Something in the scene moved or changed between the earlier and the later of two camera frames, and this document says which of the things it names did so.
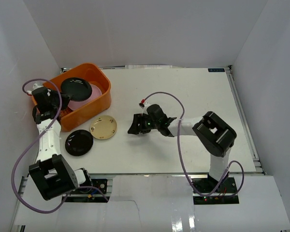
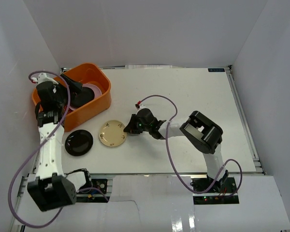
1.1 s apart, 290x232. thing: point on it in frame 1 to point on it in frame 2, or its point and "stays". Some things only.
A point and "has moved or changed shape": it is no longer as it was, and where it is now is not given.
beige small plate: [103, 127] to [111, 133]
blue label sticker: [216, 70] stays
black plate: [79, 142] stays
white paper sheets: [148, 66] stays
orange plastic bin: [94, 75] stays
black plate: [80, 89] has moved or changed shape
